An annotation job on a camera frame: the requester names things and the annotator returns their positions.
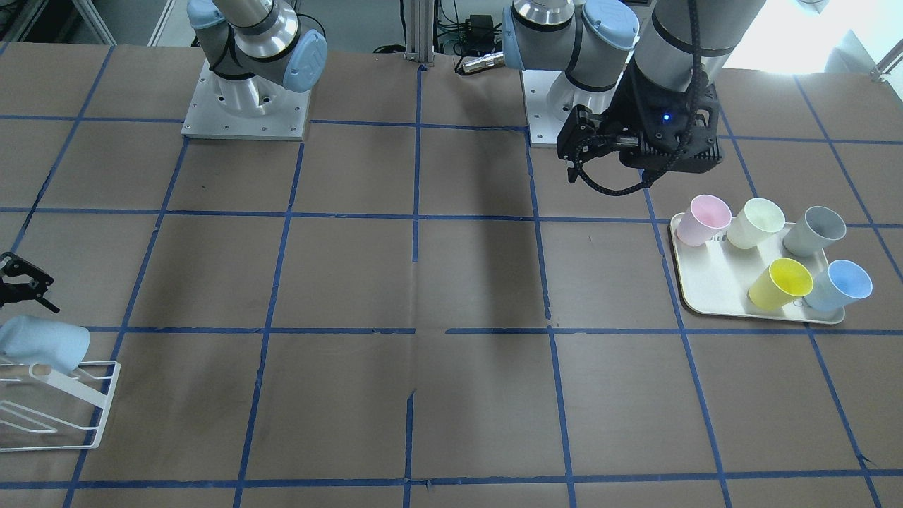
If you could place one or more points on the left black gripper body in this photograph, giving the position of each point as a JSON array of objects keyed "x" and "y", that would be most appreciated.
[{"x": 630, "y": 106}]

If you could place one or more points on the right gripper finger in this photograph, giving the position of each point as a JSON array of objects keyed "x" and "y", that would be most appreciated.
[{"x": 23, "y": 281}]

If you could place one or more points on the light blue plastic cup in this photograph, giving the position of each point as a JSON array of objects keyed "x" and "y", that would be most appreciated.
[{"x": 841, "y": 283}]

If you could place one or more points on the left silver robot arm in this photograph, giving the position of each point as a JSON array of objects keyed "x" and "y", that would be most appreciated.
[{"x": 593, "y": 42}]

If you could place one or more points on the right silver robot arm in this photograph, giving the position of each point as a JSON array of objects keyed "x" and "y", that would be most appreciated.
[{"x": 259, "y": 54}]

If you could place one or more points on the pink plastic cup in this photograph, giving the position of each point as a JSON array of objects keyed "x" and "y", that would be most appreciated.
[{"x": 705, "y": 217}]

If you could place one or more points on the pale green plastic cup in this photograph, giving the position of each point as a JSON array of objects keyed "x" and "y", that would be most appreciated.
[{"x": 758, "y": 220}]

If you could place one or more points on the grey plastic cup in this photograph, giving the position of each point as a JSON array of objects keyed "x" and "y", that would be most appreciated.
[{"x": 818, "y": 228}]

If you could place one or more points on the yellow plastic cup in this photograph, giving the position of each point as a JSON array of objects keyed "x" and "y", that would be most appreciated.
[{"x": 783, "y": 281}]

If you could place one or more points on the white plastic tray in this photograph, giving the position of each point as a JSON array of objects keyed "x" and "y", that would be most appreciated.
[{"x": 715, "y": 277}]

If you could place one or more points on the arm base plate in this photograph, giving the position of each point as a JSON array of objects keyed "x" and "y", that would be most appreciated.
[
  {"x": 211, "y": 120},
  {"x": 549, "y": 97}
]

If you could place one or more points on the white wire cup rack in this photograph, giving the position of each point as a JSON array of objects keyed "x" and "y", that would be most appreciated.
[{"x": 45, "y": 410}]

